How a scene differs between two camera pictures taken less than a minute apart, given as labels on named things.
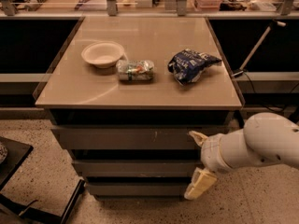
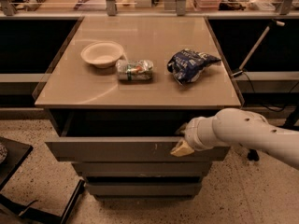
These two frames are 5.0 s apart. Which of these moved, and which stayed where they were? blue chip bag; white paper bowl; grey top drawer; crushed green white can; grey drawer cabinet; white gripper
Moved: grey top drawer; white gripper
Stayed: white paper bowl; grey drawer cabinet; crushed green white can; blue chip bag
